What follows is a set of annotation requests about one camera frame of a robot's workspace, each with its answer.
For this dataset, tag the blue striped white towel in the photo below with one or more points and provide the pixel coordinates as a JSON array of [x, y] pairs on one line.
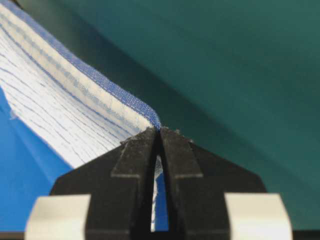
[[56, 114]]

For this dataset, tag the blue table cloth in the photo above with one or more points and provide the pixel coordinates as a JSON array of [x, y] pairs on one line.
[[70, 173]]

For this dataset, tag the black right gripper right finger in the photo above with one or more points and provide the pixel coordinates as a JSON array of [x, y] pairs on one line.
[[211, 198]]

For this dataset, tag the green backdrop curtain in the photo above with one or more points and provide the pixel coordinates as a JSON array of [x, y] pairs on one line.
[[239, 77]]

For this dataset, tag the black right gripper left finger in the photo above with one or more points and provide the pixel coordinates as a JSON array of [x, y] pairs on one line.
[[107, 198]]

